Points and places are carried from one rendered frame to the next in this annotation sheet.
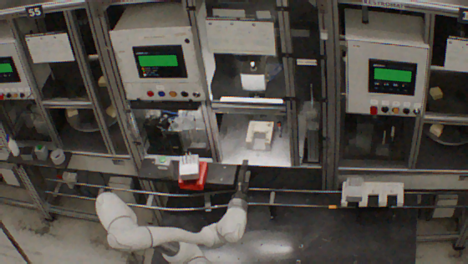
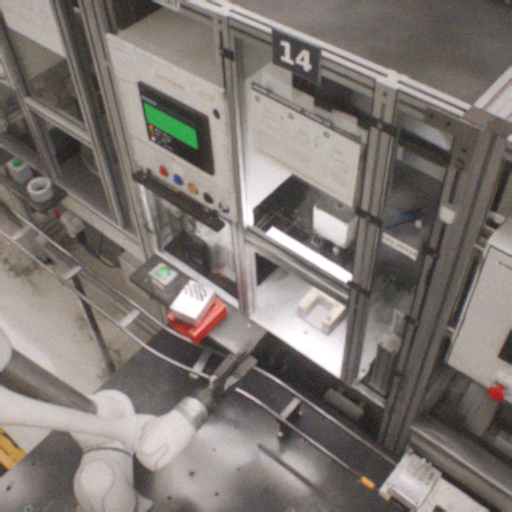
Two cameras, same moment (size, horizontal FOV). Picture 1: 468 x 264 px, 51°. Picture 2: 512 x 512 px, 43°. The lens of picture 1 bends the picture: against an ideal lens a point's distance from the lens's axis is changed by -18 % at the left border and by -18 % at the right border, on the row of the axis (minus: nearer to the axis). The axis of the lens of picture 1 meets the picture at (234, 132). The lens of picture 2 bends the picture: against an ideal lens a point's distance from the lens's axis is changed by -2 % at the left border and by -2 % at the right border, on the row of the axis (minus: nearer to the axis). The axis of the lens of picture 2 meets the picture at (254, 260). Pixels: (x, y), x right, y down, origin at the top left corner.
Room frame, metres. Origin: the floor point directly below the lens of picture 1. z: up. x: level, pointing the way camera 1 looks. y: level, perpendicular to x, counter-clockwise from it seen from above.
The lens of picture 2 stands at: (0.98, -0.50, 2.77)
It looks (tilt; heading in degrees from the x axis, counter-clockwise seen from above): 51 degrees down; 26
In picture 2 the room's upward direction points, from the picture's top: 3 degrees counter-clockwise
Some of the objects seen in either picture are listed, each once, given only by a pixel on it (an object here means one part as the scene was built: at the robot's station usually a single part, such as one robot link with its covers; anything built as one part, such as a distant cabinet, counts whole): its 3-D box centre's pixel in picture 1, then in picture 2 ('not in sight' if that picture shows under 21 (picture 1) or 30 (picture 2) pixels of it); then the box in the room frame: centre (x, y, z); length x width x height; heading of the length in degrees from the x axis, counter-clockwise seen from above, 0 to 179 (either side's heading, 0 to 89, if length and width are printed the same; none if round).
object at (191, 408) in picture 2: (237, 207); (192, 413); (1.62, 0.04, 1.12); 0.09 x 0.06 x 0.09; 73
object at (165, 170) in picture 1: (165, 165); (167, 281); (2.08, 0.39, 0.97); 0.08 x 0.08 x 0.12; 74
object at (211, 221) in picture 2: (163, 104); (177, 196); (2.13, 0.32, 1.37); 0.36 x 0.04 x 0.04; 74
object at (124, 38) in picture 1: (162, 51); (201, 111); (2.26, 0.28, 1.60); 0.42 x 0.29 x 0.46; 74
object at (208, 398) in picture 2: (240, 195); (210, 395); (1.69, 0.02, 1.12); 0.09 x 0.07 x 0.08; 163
